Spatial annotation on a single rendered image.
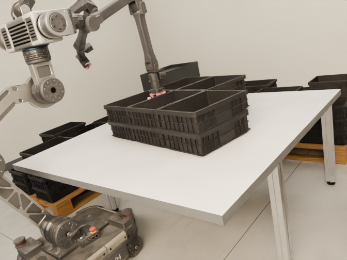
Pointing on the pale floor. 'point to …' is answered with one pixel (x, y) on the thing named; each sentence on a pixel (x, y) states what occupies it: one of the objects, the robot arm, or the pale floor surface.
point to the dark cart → (172, 74)
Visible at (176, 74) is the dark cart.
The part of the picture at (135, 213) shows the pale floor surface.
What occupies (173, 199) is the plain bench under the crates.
